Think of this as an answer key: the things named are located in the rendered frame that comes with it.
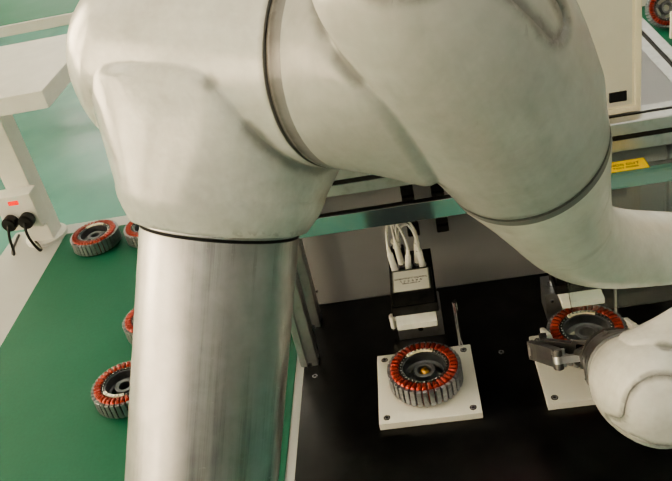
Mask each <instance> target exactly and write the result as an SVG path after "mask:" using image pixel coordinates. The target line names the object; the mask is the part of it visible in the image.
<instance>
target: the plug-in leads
mask: <svg viewBox="0 0 672 481"><path fill-rule="evenodd" d="M408 223H409V224H410V225H409V224H406V223H404V224H402V225H401V226H399V225H398V224H396V225H395V227H394V224H393V225H389V226H390V228H391V231H392V236H393V238H392V239H391V240H390V242H391V244H393V246H391V247H390V248H389V246H388V225H386V229H385V240H386V250H387V257H388V260H389V264H390V267H391V271H398V267H397V265H398V266H399V268H403V267H405V269H412V265H411V255H410V251H409V247H408V243H407V240H406V238H405V235H404V233H403V231H402V229H401V228H402V227H403V226H407V227H409V229H410V230H411V232H412V234H413V236H414V238H415V240H414V262H413V265H415V266H419V267H426V264H425V260H424V256H423V252H422V249H421V248H420V242H419V240H418V235H417V231H416V229H415V227H414V226H413V224H412V223H411V222H408ZM399 232H400V233H401V235H402V237H403V239H404V242H405V245H406V255H405V250H404V245H403V244H400V243H401V239H400V238H399ZM404 258H405V262H404ZM395 260H397V262H398V263H397V264H396V261H395Z"/></svg>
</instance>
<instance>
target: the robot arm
mask: <svg viewBox="0 0 672 481"><path fill-rule="evenodd" d="M66 61H67V68H68V73H69V76H70V80H71V82H72V85H73V88H74V91H75V93H76V95H77V97H78V99H79V101H80V103H81V105H82V107H83V109H84V110H85V112H86V113H87V115H88V117H89V118H90V119H91V121H92V122H93V123H94V124H95V126H96V127H97V128H99V130H100V133H101V137H102V140H103V143H104V147H105V150H106V154H107V157H108V161H109V164H110V167H111V171H112V174H113V178H114V181H115V189H116V194H117V197H118V199H119V201H120V203H121V206H122V208H123V209H124V211H125V213H126V215H127V217H128V218H129V220H130V221H131V222H133V223H135V224H138V225H139V237H138V254H137V271H136V289H135V306H134V324H133V341H132V358H131V376H130V393H129V410H128V428H127V445H126V463H125V480H124V481H278V479H279V468H280V456H281V444H282V432H283V420H284V409H285V397H286V385H287V373H288V361H289V350H290V338H291V326H292V314H293V303H294V291H295V279H296V267H297V255H298V244H299V236H300V235H303V234H306V233H307V232H308V231H309V229H310V228H311V226H312V225H313V224H314V222H315V221H316V220H317V218H318V216H319V215H320V213H321V212H322V209H323V206H324V204H325V200H326V197H327V195H328V193H329V191H330V188H331V186H332V184H333V182H334V180H335V178H336V176H337V174H338V172H339V170H347V171H353V172H359V173H365V174H371V175H376V176H382V177H387V178H392V179H396V180H400V181H404V182H408V183H412V184H416V185H420V186H432V185H434V184H439V185H440V186H441V187H442V188H443V189H444V190H445V191H446V192H447V193H448V194H449V195H450V196H451V197H452V198H453V199H454V200H455V201H456V202H457V203H458V205H459V206H460V207H461V208H462V209H463V210H464V211H465V212H467V213H468V214H469V215H470V216H472V217H473V218H475V219H476V220H478V221H479V222H480V223H482V224H483V225H485V226H486V227H488V228H489V229H491V230H492V231H493V232H495V233H496V234H497V235H499V236H500V237H501V238H502V239H504V240H505V241H506V242H507V243H508V244H510V245H511V246H512V247H513V248H515V249H516V250H517V251H518V252H519V253H520V254H521V255H523V256H524V257H525V258H526V259H527V260H529V261H530V262H531V263H532V264H534V265H535V266H537V267H538V268H540V269H541V270H543V271H545V272H546V273H548V274H550V275H552V276H554V277H556V278H558V279H561V280H563V281H566V282H569V283H572V284H576V285H581V286H585V287H592V288H602V289H626V288H640V287H652V286H663V285H672V212H662V211H645V210H630V209H623V208H617V207H614V206H612V197H611V165H612V133H611V127H610V122H609V115H608V108H607V97H606V84H605V78H604V73H603V69H602V66H601V64H600V60H599V57H598V54H597V51H596V48H595V45H594V42H593V40H592V37H591V34H590V31H589V28H588V26H587V23H586V21H585V18H584V16H583V13H582V11H581V9H580V6H579V4H578V2H577V0H80V1H79V2H78V4H77V6H76V8H75V10H74V12H73V15H72V18H71V20H70V24H69V28H68V33H67V40H66ZM624 320H625V321H626V324H627V326H628V329H627V327H626V328H625V329H619V328H605V329H602V330H599V331H597V332H595V333H594V334H593V335H591V336H590V337H589V338H588V339H583V338H579V339H575V340H572V341H569V340H560V339H553V338H552V335H551V334H550V333H549V332H548V331H547V330H546V329H545V328H544V327H542V328H540V333H539V334H538V335H539V338H537V339H536V341H534V340H529V341H527V348H528V355H529V359H530V360H533V361H536V362H539V363H542V364H545V365H548V366H551V367H553V368H554V370H558V371H562V370H564V367H567V363H575V365H577V366H580V367H583V369H584V374H585V380H586V383H587V384H588V386H589V388H590V392H591V395H592V398H593V401H594V403H595V405H596V407H597V408H598V410H599V411H600V413H601V414H602V416H603V417H604V418H605V419H606V420H607V422H608V423H609V424H610V425H612V426H613V427H614V428H615V429H616V430H617V431H619V432H620V433H621V434H623V435H624V436H626V437H627V438H629V439H631V440H633V441H634V442H636V443H639V444H641V445H644V446H647V447H651V448H656V449H672V307H671V308H670V309H668V310H666V311H665V312H663V313H661V314H660V315H658V316H656V317H654V318H652V319H651V320H649V321H647V322H645V323H643V324H640V325H638V324H636V323H635V322H633V321H632V320H630V319H629V318H628V317H625V318H624Z"/></svg>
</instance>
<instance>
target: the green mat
mask: <svg viewBox="0 0 672 481"><path fill-rule="evenodd" d="M125 226H126V225H120V226H118V227H119V229H120V232H121V234H122V237H121V240H120V241H119V242H118V244H117V245H115V246H114V247H113V248H111V249H110V250H108V251H105V252H104V253H102V252H101V254H98V255H94V256H87V257H86V256H79V255H77V254H76V253H75V252H74V250H73V247H72V245H71V243H70V238H71V235H72V234H73V233H69V234H66V235H65V236H64V238H63V240H62V242H61V243H60V245H59V247H58V248H57V250H56V252H55V254H54V255H53V257H52V259H51V260H50V262H49V264H48V266H47V267H46V269H45V271H44V273H43V274H42V276H41V278H40V279H39V281H38V283H37V285H36V286H35V288H34V290H33V291H32V293H31V295H30V297H29V298H28V300H27V302H26V303H25V305H24V307H23V309H22V310H21V312H20V314H19V315H18V317H17V319H16V321H15V322H14V324H13V326H12V327H11V329H10V331H9V333H8V334H7V336H6V338H5V339H4V341H3V343H2V345H1V346H0V481H124V480H125V463H126V445H127V428H128V417H124V418H119V419H115V418H113V419H112V418H107V417H105V416H102V415H101V414H100V413H99V412H98V410H97V408H96V406H95V404H94V402H93V400H92V397H91V391H92V390H91V389H92V387H93V384H94V383H96V382H95V381H96V380H97V379H98V377H99V376H100V375H102V373H104V372H105V371H107V370H108V369H109V368H111V367H113V366H116V367H117V364H120V363H121V364H122V363H123V362H127V361H131V358H132V344H131V343H130V342H129V341H128V339H127V337H126V335H125V332H124V330H123V328H122V322H123V320H124V318H125V317H126V315H127V314H128V312H129V311H131V310H132V309H133V308H134V306H135V289H136V271H137V254H138V248H134V247H131V246H130V245H129V244H128V243H127V240H126V238H125V235H124V232H123V231H124V227H125ZM296 362H297V351H296V348H295V344H294V341H293V337H292V334H291V338H290V350H289V361H288V373H287V385H286V397H285V409H284V420H283V432H282V444H281V456H280V468H279V479H278V481H285V473H286V463H287V453H288V443H289V433H290V423H291V412H292V402H293V392H294V382H295V372H296ZM111 369H112V368H111Z"/></svg>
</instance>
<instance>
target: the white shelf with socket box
mask: <svg viewBox="0 0 672 481"><path fill-rule="evenodd" d="M66 40H67V34H64V35H58V36H53V37H48V38H43V39H37V40H32V41H27V42H21V43H16V44H11V45H6V46H0V178H1V180H2V182H3V184H4V186H5V188H6V189H5V190H0V216H1V218H2V223H1V225H2V227H3V229H5V230H6V231H7V235H8V240H9V243H10V246H11V249H12V250H11V254H12V255H13V256H15V255H16V252H15V246H16V244H17V242H18V239H19V237H20V234H18V235H17V237H16V239H15V241H14V244H13V243H12V240H11V235H10V232H12V231H17V230H24V231H25V235H26V236H27V238H26V243H27V245H28V246H29V247H31V248H36V249H37V250H38V251H40V252H41V251H42V250H43V249H42V247H46V246H49V245H52V244H54V243H56V242H58V241H59V240H61V239H62V238H63V237H64V236H65V235H66V234H67V232H68V228H67V226H66V225H65V224H64V223H60V221H59V219H58V217H57V215H56V212H55V210H54V208H53V205H52V203H51V201H50V199H49V196H48V194H47V192H46V190H45V187H44V185H43V183H42V181H41V178H40V176H39V174H38V171H37V169H36V167H35V165H34V162H33V160H32V158H31V156H30V153H29V151H28V149H27V147H26V144H25V142H24V140H23V137H22V135H21V133H20V131H19V128H18V126H17V124H16V122H15V119H14V117H13V115H12V114H17V113H23V112H28V111H34V110H40V109H45V108H49V107H50V106H51V105H52V103H53V102H54V101H55V100H56V99H57V97H58V96H59V95H60V94H61V92H62V91H63V90H64V89H65V88H66V86H67V85H68V84H69V83H70V82H71V80H70V76H69V73H68V68H67V61H66Z"/></svg>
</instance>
